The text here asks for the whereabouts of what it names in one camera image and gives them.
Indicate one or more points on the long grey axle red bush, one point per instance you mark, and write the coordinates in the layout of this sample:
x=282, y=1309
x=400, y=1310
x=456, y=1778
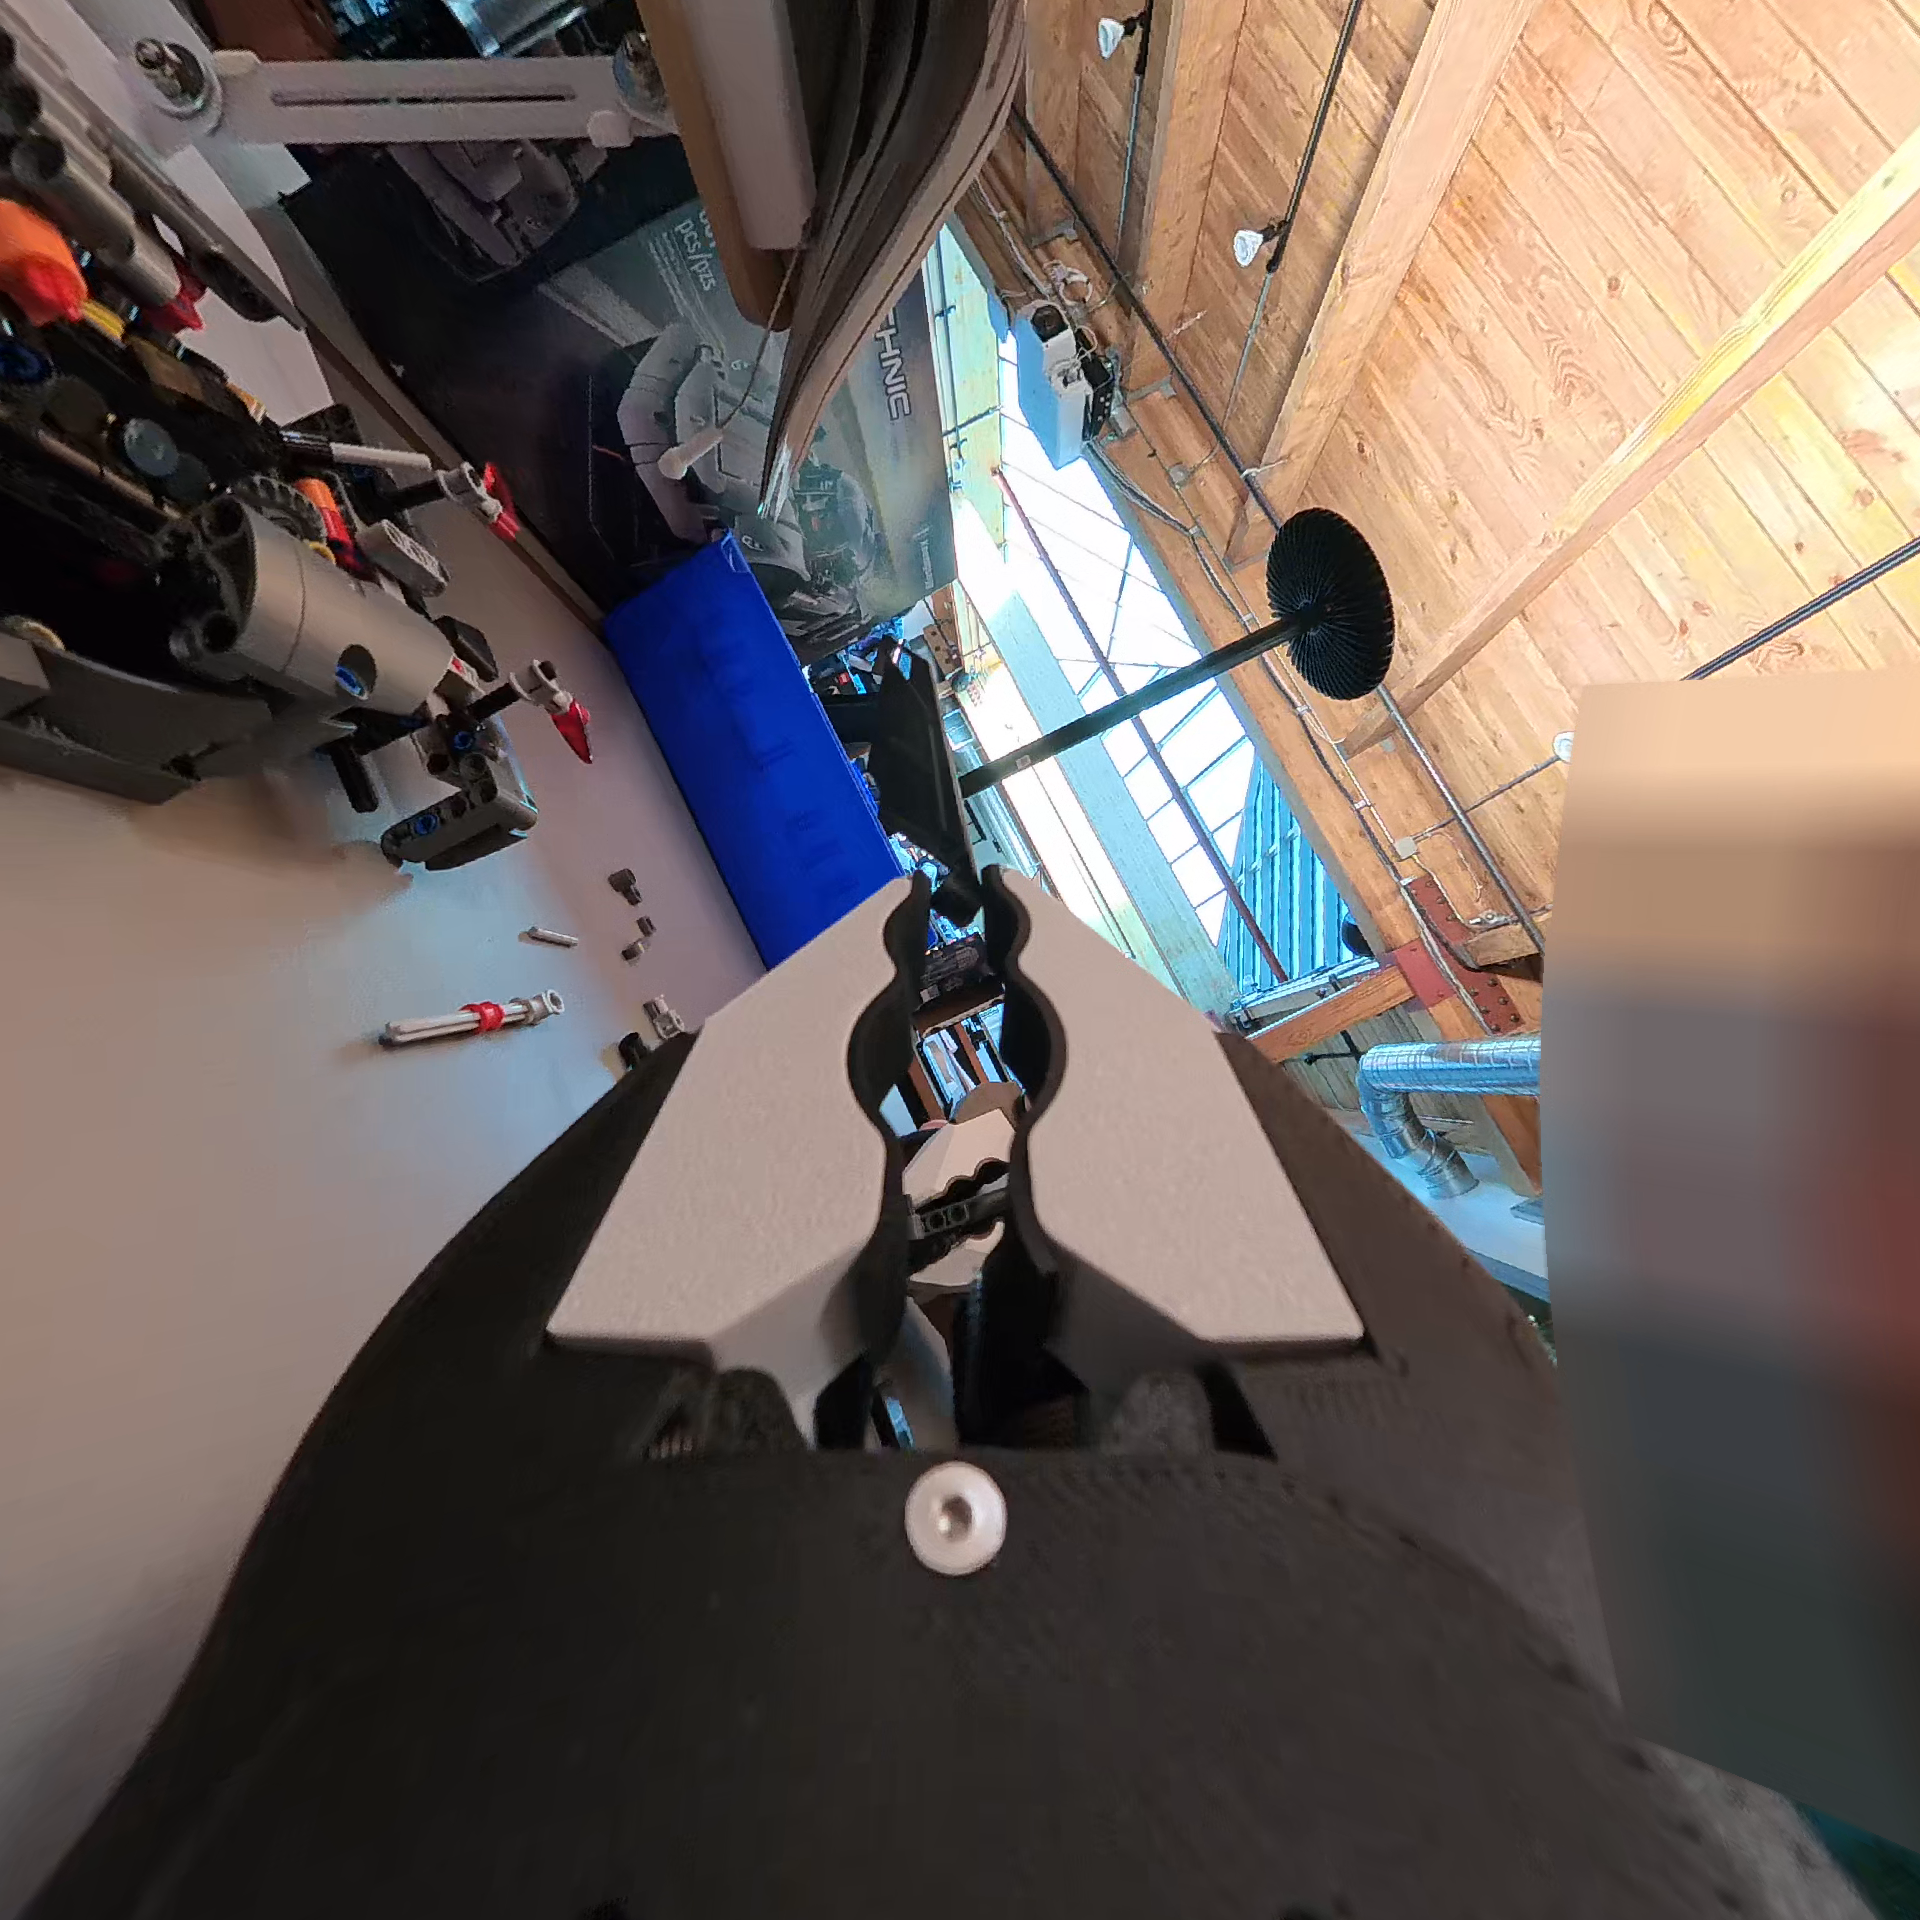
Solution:
x=450, y=1026

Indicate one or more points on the blue plastic bin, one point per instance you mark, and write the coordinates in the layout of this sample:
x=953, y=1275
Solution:
x=750, y=750

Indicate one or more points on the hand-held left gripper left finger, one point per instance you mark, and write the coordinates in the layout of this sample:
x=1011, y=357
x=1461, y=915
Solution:
x=721, y=1202

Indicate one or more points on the light grey lego connector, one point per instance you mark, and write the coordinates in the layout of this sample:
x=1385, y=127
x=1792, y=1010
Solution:
x=663, y=1019

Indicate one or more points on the dark grey lego wing panel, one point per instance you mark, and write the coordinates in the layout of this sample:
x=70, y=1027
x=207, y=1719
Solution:
x=914, y=750

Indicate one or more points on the red steel bracket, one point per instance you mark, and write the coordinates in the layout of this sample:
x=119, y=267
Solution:
x=1470, y=960

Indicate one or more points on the lego instruction booklet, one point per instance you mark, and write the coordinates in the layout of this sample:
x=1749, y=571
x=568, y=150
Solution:
x=901, y=150

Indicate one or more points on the black grey lego assembly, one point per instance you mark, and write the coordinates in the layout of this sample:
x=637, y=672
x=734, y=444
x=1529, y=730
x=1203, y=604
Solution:
x=953, y=1171

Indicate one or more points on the track spot lamp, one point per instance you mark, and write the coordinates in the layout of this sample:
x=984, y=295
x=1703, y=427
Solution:
x=1253, y=243
x=1110, y=32

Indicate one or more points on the large lego car chassis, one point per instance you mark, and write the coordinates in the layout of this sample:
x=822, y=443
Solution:
x=283, y=615

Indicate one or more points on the white wall-mounted unit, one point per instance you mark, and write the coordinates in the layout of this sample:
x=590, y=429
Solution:
x=1058, y=382

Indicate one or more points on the silver air duct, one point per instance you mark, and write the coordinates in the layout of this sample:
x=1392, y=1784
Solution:
x=1441, y=1074

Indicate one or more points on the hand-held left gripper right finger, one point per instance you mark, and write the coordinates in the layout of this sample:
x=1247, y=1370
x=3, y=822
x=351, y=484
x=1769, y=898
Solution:
x=1184, y=1202

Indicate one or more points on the dark lego set box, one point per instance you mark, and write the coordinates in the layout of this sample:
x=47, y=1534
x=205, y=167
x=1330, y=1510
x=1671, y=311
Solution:
x=599, y=375

